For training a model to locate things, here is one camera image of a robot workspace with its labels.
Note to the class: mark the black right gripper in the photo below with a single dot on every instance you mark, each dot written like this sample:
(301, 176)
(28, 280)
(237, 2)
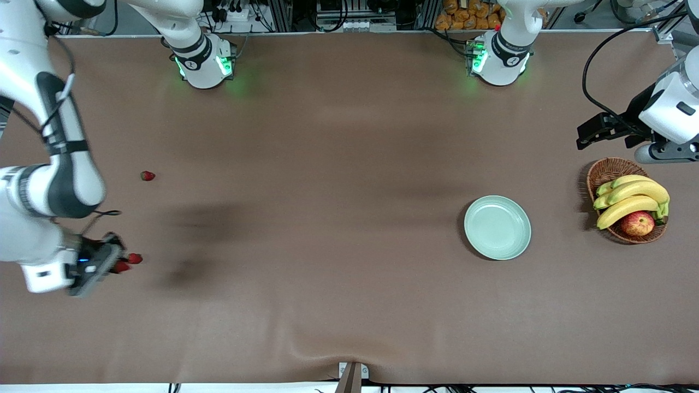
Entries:
(113, 244)

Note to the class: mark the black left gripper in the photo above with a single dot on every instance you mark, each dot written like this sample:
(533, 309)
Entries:
(631, 119)

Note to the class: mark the red strawberry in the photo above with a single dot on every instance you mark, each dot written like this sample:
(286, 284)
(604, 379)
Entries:
(135, 258)
(121, 267)
(147, 176)

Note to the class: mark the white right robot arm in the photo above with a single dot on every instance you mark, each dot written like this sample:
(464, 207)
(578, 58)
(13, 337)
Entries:
(22, 71)

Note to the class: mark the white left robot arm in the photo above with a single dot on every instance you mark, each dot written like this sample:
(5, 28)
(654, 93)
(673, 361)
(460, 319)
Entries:
(502, 68)

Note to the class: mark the pale green round plate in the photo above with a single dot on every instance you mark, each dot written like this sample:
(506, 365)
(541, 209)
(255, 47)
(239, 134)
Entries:
(497, 229)

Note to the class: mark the brown wicker basket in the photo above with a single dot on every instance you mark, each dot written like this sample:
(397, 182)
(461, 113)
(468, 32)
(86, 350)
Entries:
(606, 169)

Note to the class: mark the yellow banana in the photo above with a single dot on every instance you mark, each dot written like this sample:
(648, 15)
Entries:
(600, 202)
(628, 180)
(622, 210)
(639, 189)

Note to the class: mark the red yellow apple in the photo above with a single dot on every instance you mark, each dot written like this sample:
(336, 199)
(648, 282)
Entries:
(637, 224)

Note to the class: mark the aluminium diagonal strut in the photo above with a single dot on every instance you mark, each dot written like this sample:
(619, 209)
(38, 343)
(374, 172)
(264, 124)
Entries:
(663, 34)

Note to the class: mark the orange packaged snacks pile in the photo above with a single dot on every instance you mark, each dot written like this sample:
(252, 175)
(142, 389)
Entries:
(464, 16)

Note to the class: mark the table cover mat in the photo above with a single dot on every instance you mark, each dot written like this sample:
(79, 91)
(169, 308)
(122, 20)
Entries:
(327, 164)

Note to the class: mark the white power strip with plugs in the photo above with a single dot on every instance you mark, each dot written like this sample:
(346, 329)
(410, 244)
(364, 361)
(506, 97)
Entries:
(237, 15)

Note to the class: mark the long white socket strip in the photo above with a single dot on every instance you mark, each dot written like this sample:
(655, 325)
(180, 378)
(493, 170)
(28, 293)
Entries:
(355, 25)

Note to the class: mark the dark slanted pole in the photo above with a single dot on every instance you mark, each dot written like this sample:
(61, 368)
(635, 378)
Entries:
(349, 382)

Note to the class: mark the aluminium frame post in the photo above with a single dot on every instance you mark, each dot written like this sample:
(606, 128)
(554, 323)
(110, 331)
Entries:
(281, 13)
(428, 13)

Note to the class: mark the silver metal bracket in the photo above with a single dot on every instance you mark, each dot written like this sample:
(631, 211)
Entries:
(363, 371)

